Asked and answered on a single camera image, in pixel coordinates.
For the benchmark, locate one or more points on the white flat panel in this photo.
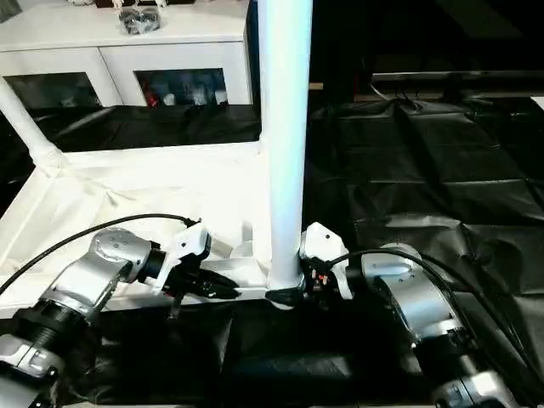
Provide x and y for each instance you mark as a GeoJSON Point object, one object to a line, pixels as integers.
{"type": "Point", "coordinates": [538, 103]}

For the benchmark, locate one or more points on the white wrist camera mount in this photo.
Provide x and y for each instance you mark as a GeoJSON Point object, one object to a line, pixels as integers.
{"type": "Point", "coordinates": [325, 242]}
{"type": "Point", "coordinates": [183, 246]}

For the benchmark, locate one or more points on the black glossy mat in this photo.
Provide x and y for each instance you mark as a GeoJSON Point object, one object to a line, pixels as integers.
{"type": "Point", "coordinates": [425, 170]}

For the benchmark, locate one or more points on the white plastic table leg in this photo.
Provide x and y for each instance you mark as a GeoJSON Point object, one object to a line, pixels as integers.
{"type": "Point", "coordinates": [287, 127]}
{"type": "Point", "coordinates": [25, 123]}

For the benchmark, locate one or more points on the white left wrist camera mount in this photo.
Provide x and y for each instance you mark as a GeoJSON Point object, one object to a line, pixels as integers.
{"type": "Point", "coordinates": [183, 246]}

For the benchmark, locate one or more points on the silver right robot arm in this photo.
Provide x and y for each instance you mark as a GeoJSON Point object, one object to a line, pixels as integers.
{"type": "Point", "coordinates": [416, 297]}

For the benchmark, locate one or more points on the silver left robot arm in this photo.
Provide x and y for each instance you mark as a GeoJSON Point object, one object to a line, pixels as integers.
{"type": "Point", "coordinates": [81, 276]}

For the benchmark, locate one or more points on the red bottle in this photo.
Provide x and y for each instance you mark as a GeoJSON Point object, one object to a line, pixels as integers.
{"type": "Point", "coordinates": [152, 98]}

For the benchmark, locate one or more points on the small yellow label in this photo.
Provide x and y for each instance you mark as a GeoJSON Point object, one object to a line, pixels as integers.
{"type": "Point", "coordinates": [316, 86]}

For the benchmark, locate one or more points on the long black bar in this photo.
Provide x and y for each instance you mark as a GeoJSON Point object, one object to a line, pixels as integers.
{"type": "Point", "coordinates": [459, 76]}

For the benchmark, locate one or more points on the white sideboard cabinet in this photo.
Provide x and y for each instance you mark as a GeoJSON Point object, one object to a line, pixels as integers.
{"type": "Point", "coordinates": [85, 51]}

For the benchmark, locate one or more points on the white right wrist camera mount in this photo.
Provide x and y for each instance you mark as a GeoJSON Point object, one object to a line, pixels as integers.
{"type": "Point", "coordinates": [325, 242]}

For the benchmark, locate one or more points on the black framed plaque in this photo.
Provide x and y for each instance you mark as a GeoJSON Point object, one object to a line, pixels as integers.
{"type": "Point", "coordinates": [104, 2]}

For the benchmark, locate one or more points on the small white jar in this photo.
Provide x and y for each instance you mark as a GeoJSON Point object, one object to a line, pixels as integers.
{"type": "Point", "coordinates": [197, 98]}
{"type": "Point", "coordinates": [168, 99]}
{"type": "Point", "coordinates": [220, 97]}

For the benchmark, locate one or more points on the white plastic table top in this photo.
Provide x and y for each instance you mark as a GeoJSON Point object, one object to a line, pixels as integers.
{"type": "Point", "coordinates": [127, 183]}

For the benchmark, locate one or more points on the bag of black parts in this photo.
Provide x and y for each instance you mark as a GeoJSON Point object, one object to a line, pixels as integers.
{"type": "Point", "coordinates": [140, 21]}

